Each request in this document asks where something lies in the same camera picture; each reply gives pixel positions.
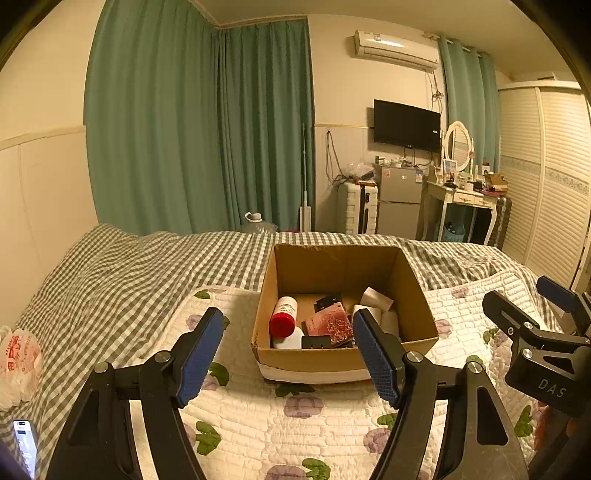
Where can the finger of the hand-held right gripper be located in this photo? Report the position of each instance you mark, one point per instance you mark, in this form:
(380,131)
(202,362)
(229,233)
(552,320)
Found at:
(503,314)
(558,293)

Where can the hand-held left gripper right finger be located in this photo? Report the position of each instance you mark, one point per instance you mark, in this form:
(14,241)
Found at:
(378,364)

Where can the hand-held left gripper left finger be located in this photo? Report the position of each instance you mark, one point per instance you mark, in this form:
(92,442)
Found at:
(201,357)

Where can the brown cardboard box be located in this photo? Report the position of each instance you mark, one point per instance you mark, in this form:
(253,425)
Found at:
(351,364)

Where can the small white cylinder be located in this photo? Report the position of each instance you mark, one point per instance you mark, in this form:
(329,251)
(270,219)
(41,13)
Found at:
(390,322)

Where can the small black box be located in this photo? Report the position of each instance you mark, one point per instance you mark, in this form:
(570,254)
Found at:
(316,342)
(328,303)

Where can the small white box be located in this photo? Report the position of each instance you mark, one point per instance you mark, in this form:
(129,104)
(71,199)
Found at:
(376,297)

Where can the pink packet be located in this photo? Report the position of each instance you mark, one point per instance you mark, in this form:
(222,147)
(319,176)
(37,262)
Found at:
(314,323)

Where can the white bottle with red cap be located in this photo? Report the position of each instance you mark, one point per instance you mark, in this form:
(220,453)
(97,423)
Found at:
(284,314)

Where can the person's right hand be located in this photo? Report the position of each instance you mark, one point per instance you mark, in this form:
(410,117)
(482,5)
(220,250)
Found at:
(549,424)

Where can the dark suitcase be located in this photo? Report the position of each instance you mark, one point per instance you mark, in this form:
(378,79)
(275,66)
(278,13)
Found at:
(501,221)

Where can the blue bucket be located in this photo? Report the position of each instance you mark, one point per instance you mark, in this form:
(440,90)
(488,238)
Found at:
(452,230)

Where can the grey checked bedsheet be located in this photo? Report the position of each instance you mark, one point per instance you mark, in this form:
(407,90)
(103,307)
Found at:
(115,295)

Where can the white floral quilt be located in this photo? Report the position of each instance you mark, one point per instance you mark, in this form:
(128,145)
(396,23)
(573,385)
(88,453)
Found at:
(277,434)

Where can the white louvred wardrobe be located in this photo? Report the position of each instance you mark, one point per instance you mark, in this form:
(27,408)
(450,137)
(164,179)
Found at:
(549,184)

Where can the white dressing table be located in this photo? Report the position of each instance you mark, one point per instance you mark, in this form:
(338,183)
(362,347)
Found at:
(461,199)

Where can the small open cardboard box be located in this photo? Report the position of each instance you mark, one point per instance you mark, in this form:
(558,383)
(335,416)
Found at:
(496,180)

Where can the clear water jug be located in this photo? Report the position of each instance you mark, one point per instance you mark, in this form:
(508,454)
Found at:
(261,225)

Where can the silver mini fridge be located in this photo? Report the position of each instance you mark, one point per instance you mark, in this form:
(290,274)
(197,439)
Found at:
(398,203)

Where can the white suitcase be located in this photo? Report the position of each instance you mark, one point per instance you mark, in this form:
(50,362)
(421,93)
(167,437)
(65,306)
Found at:
(353,207)

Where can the white flat mop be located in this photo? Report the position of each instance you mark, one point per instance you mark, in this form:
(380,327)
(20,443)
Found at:
(304,219)

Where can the white oval mirror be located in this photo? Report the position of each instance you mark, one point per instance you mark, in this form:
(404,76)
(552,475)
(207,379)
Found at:
(458,145)

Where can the white plastic bag red print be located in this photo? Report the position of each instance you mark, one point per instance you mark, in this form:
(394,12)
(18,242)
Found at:
(18,364)

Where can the clear plastic bag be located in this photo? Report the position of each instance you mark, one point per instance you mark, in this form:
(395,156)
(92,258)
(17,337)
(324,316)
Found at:
(358,170)

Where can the smartphone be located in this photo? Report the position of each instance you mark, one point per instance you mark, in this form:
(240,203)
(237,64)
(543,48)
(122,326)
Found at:
(25,445)

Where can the narrow light green curtain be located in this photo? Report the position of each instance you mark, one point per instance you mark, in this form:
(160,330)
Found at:
(468,106)

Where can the wide green curtain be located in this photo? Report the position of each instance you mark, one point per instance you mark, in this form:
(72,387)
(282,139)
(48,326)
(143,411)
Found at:
(152,120)

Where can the white air conditioner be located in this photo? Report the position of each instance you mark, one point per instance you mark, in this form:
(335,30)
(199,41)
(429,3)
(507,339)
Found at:
(397,50)

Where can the small picture frame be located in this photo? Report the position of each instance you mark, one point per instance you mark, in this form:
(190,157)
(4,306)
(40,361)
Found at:
(449,166)

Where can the black wall television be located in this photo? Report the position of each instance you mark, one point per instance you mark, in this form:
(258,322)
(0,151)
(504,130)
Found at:
(406,125)

